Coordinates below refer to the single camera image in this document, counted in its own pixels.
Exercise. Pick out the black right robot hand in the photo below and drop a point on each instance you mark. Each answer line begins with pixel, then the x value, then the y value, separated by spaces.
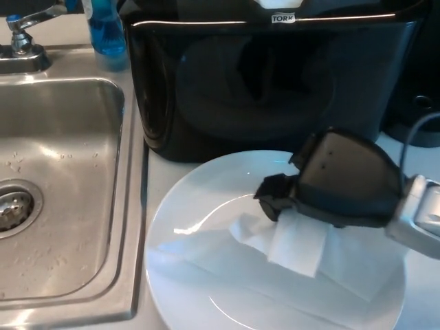
pixel 343 185

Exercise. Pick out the white tissue paper sheet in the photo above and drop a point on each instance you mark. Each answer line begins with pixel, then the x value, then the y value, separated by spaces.
pixel 240 264
pixel 278 2

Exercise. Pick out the white ceramic plate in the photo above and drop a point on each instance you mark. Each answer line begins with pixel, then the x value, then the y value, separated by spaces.
pixel 192 192

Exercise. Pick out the black Tork tissue dispenser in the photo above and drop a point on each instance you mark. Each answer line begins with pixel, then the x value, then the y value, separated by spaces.
pixel 213 103

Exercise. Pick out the black countertop appliance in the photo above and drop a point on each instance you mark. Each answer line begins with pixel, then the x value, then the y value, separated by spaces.
pixel 419 68

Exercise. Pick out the blue dish soap bottle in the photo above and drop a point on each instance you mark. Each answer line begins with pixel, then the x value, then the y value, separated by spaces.
pixel 108 41

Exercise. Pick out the stainless steel sink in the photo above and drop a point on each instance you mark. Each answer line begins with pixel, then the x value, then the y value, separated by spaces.
pixel 65 144

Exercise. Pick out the blue plastic item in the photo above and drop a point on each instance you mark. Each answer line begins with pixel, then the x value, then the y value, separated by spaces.
pixel 74 4

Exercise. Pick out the metal sink drain strainer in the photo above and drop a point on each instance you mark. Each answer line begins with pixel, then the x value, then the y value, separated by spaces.
pixel 13 209

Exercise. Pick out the chrome faucet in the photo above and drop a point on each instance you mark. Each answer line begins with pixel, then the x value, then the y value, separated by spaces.
pixel 20 43

